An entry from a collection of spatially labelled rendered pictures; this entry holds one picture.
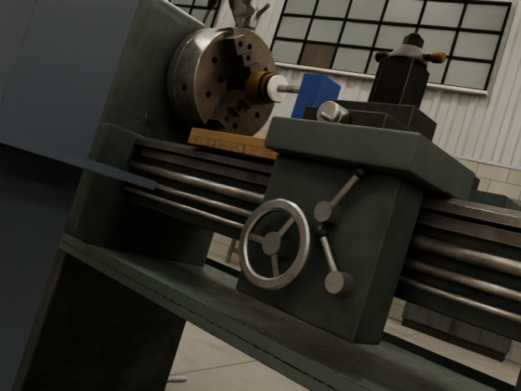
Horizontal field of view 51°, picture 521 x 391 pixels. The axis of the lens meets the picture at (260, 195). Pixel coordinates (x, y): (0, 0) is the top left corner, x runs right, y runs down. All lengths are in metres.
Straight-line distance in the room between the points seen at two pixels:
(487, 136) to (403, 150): 7.38
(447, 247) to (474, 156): 7.21
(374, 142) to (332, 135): 0.08
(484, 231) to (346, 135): 0.26
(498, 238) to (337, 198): 0.25
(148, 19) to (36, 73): 0.59
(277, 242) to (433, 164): 0.28
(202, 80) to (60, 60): 0.51
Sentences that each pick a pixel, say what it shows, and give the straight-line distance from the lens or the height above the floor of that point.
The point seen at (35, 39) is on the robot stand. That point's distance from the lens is 1.04.
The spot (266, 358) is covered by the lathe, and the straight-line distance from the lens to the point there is 0.90.
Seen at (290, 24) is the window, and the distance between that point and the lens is 9.79.
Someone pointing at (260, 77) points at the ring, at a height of 1.09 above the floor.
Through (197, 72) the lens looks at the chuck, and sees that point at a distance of 1.46.
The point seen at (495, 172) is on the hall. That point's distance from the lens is 7.99.
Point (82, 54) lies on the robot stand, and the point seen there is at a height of 0.93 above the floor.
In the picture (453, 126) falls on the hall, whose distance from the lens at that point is 8.30.
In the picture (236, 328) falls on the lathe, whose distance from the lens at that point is 0.95.
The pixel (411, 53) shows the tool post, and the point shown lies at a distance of 1.12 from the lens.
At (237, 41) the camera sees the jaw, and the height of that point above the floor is 1.17.
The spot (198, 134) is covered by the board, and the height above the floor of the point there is 0.89.
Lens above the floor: 0.73
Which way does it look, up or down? 3 degrees up
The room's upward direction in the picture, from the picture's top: 17 degrees clockwise
